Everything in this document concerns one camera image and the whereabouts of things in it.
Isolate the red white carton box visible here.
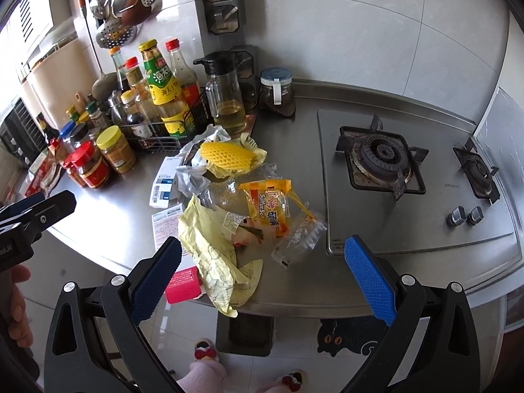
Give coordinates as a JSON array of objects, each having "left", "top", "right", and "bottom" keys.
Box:
[{"left": 164, "top": 266, "right": 202, "bottom": 304}]

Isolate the yellow paper bag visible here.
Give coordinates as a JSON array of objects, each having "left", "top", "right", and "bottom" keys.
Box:
[{"left": 178, "top": 196, "right": 264, "bottom": 318}]

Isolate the clear plastic bag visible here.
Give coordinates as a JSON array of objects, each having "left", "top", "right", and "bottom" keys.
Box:
[{"left": 271, "top": 212, "right": 328, "bottom": 268}]

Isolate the orange snack wrapper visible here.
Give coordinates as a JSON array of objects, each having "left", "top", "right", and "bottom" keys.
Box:
[{"left": 239, "top": 179, "right": 316, "bottom": 238}]

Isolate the metal trash bin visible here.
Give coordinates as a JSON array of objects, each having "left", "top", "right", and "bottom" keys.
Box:
[{"left": 215, "top": 313, "right": 274, "bottom": 358}]

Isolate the person's left hand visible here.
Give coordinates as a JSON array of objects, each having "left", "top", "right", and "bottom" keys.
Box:
[{"left": 9, "top": 264, "right": 33, "bottom": 349}]

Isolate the red-lid chili sauce jar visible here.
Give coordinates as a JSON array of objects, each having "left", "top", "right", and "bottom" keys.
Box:
[{"left": 70, "top": 141, "right": 110, "bottom": 189}]

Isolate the black cat floor mat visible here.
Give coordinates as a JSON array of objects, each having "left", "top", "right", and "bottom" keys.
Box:
[{"left": 317, "top": 316, "right": 388, "bottom": 358}]

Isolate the yellow-lid peanut butter jar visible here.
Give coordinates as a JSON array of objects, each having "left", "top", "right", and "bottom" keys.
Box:
[{"left": 96, "top": 125, "right": 136, "bottom": 174}]

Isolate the left slipper with red bow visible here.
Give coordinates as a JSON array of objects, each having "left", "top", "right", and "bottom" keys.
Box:
[{"left": 194, "top": 339, "right": 219, "bottom": 362}]

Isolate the slipper with red bow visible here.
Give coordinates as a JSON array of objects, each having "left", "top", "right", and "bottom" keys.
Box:
[
  {"left": 277, "top": 370, "right": 305, "bottom": 392},
  {"left": 194, "top": 339, "right": 219, "bottom": 362}
]

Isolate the white blue paper box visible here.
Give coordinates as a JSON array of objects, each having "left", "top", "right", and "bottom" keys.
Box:
[{"left": 149, "top": 156, "right": 181, "bottom": 209}]

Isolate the printed paper receipt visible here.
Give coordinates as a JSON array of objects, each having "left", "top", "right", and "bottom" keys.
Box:
[{"left": 151, "top": 203, "right": 183, "bottom": 250}]

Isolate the right slipper with red bow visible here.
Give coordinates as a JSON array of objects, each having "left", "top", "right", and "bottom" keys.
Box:
[{"left": 277, "top": 370, "right": 305, "bottom": 392}]

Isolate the pink right trouser leg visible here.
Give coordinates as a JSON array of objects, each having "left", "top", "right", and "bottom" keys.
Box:
[{"left": 255, "top": 381, "right": 291, "bottom": 393}]

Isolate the gas stove top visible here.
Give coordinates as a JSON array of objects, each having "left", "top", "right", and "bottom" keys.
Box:
[{"left": 317, "top": 110, "right": 514, "bottom": 255}]

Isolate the large yellow-label sauce bottle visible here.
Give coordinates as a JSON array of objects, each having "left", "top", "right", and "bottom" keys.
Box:
[{"left": 139, "top": 39, "right": 191, "bottom": 138}]

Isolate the slotted metal ladle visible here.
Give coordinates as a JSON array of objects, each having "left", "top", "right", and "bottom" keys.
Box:
[{"left": 96, "top": 16, "right": 137, "bottom": 50}]

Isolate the red-cap vinegar bottle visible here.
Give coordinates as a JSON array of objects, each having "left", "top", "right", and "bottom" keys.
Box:
[{"left": 165, "top": 38, "right": 209, "bottom": 133}]

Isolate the yellow foam fruit net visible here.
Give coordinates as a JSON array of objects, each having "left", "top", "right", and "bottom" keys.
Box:
[{"left": 200, "top": 141, "right": 267, "bottom": 173}]

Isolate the glass oil dispenser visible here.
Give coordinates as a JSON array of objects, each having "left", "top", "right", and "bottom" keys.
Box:
[{"left": 193, "top": 51, "right": 246, "bottom": 137}]

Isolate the blue-lid glass jar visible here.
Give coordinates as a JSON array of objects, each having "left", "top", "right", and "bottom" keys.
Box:
[{"left": 259, "top": 66, "right": 296, "bottom": 118}]

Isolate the black wire condiment rack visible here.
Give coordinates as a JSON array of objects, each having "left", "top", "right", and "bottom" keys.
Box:
[{"left": 107, "top": 90, "right": 212, "bottom": 154}]

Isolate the wall-mounted spice box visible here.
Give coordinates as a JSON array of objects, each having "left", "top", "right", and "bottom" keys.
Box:
[{"left": 203, "top": 0, "right": 246, "bottom": 36}]

